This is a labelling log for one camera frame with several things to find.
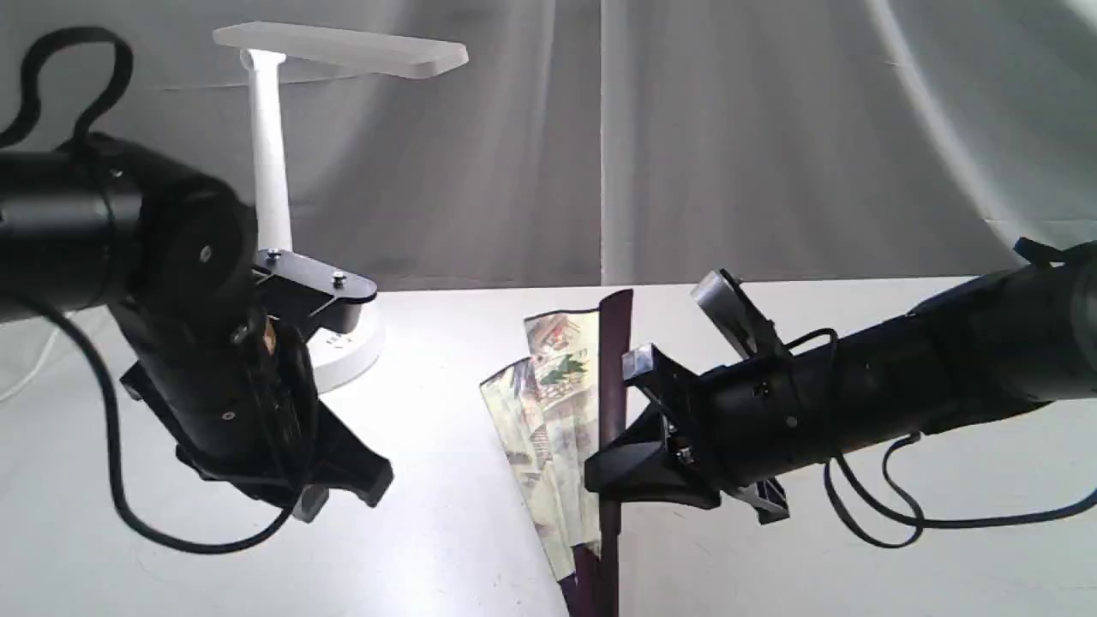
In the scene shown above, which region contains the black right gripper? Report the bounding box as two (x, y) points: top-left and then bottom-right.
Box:
(584, 344), (858, 524)

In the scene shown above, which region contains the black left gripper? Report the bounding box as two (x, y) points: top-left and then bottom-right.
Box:
(120, 317), (394, 523)

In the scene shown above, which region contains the painted paper folding fan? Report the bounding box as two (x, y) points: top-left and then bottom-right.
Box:
(479, 290), (633, 616)

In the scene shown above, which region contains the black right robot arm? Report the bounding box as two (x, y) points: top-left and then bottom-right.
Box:
(585, 238), (1096, 524)

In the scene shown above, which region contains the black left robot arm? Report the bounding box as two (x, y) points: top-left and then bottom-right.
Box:
(3, 134), (394, 521)

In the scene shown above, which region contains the white desk lamp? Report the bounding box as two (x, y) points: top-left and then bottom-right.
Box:
(213, 22), (470, 393)

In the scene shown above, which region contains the grey backdrop curtain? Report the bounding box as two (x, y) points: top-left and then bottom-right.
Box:
(1, 1), (1096, 291)

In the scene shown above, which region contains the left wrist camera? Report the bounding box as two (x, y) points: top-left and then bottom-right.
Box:
(252, 249), (378, 338)

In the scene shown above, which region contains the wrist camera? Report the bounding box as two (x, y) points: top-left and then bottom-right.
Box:
(252, 249), (378, 338)
(690, 269), (790, 360)

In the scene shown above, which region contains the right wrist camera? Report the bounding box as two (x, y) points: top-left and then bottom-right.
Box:
(690, 269), (790, 360)

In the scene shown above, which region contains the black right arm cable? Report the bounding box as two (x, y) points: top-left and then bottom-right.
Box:
(784, 327), (1097, 549)

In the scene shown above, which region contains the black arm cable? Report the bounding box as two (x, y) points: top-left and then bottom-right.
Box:
(784, 327), (1097, 549)
(0, 26), (301, 554)

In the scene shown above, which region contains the white lamp power cable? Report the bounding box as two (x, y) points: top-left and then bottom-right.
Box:
(0, 321), (65, 404)

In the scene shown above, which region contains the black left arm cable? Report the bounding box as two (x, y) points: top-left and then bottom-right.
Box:
(0, 26), (301, 554)

